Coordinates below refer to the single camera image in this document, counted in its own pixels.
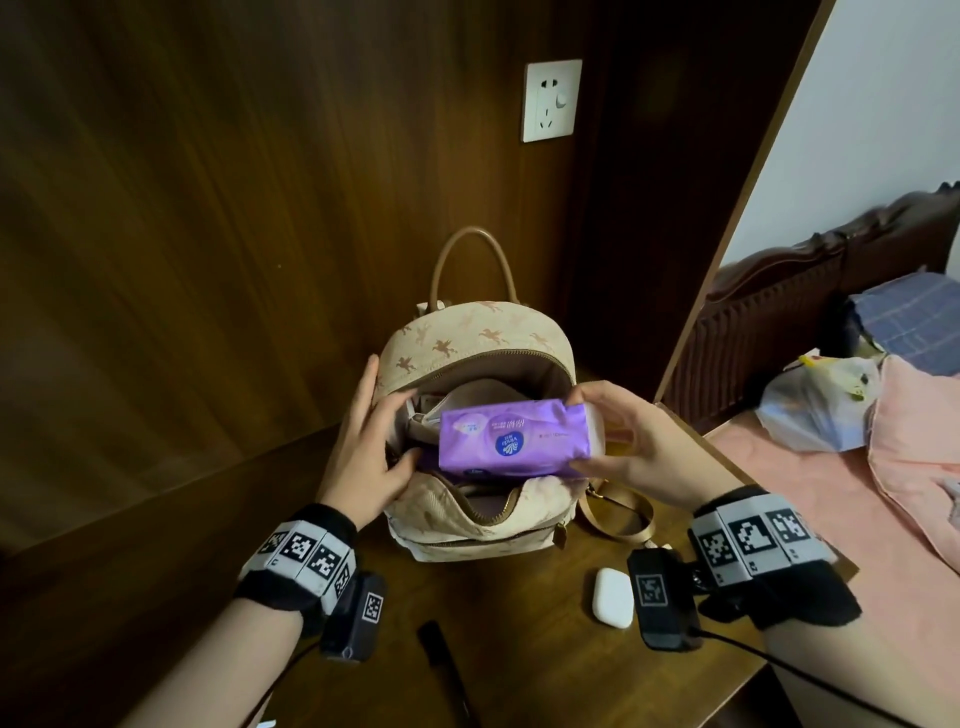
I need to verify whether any person's right hand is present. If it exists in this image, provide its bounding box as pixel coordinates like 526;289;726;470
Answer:
563;380;751;513

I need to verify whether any person's left hand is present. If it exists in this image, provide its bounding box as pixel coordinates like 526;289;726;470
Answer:
314;354;424;532

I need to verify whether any white earbud case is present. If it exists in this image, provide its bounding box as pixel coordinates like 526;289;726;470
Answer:
591;567;636;630

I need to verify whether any lavender pad packet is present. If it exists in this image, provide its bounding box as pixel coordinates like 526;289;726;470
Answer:
437;398;607;481

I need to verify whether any cream patterned backpack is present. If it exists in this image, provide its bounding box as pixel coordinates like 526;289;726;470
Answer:
372;226;658;564

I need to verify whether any black stick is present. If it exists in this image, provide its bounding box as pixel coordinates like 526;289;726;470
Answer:
416;620;478;728

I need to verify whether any person's right forearm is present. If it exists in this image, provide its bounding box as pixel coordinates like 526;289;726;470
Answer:
761;592;960;728

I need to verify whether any person's left forearm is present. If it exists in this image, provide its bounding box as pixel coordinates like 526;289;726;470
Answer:
123;599;305;728

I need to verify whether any left black marker wristband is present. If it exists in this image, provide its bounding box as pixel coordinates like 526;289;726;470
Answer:
233;502;359;616

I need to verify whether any black marker wristband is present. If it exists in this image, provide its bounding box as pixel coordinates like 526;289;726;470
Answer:
233;502;359;616
688;485;864;630

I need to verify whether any right black marker wristband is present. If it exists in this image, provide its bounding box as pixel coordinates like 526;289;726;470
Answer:
688;485;864;630

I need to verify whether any translucent plastic shopping bag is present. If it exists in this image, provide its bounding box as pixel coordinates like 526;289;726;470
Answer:
755;348;883;454

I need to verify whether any pink bed sheet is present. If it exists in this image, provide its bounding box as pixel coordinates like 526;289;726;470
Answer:
704;412;960;699

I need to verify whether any dark carved bed headboard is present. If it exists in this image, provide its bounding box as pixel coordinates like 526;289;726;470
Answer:
659;182;960;435

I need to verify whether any pink quilt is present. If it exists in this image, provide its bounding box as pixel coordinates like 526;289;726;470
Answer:
866;354;960;575

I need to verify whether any dark wooden shelf cabinet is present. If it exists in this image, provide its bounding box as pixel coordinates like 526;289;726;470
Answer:
569;0;838;406

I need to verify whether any blue checkered pillow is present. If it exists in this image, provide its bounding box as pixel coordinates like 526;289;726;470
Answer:
851;271;960;376

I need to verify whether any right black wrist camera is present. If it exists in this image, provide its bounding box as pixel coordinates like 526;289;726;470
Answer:
626;547;706;652

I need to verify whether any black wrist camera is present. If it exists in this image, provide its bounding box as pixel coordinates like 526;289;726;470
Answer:
626;547;706;652
320;571;388;664

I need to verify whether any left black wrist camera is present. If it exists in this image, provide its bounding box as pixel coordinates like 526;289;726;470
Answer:
320;571;388;664

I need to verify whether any left black camera cable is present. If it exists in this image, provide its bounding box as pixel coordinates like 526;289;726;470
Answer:
239;637;324;728

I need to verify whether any black camera cable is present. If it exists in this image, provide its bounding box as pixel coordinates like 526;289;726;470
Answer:
697;629;924;728
239;637;324;728

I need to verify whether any right black camera cable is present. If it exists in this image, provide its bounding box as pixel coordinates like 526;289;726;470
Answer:
697;629;924;728

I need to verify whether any white wall socket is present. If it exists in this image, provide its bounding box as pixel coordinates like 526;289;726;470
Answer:
521;59;584;145

